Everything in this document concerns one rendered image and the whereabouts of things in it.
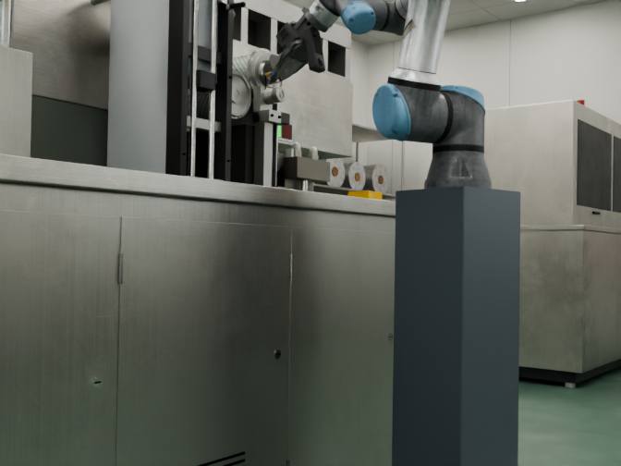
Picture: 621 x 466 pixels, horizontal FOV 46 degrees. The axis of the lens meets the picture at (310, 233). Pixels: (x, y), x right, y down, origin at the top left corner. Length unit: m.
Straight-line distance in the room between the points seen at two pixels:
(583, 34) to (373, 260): 4.78
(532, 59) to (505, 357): 5.15
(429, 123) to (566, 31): 5.07
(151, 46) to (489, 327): 1.06
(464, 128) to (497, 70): 5.12
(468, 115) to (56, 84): 1.06
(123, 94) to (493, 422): 1.20
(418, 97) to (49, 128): 0.96
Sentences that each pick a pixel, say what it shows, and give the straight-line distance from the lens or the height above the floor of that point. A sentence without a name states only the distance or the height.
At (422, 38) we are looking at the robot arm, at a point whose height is 1.21.
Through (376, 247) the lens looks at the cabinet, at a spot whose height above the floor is 0.77.
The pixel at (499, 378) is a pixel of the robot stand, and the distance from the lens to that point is 1.68.
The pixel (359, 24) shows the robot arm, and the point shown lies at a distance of 1.88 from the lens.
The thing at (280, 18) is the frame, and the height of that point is 1.59.
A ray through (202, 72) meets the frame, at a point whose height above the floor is 1.16.
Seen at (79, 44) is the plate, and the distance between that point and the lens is 2.11.
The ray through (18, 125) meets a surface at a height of 1.01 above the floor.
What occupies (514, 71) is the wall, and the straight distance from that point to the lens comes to 6.72.
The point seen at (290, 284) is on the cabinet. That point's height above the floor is 0.68.
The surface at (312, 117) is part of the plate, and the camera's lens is 2.80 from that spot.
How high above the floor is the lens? 0.76
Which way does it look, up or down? 1 degrees up
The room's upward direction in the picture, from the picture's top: 1 degrees clockwise
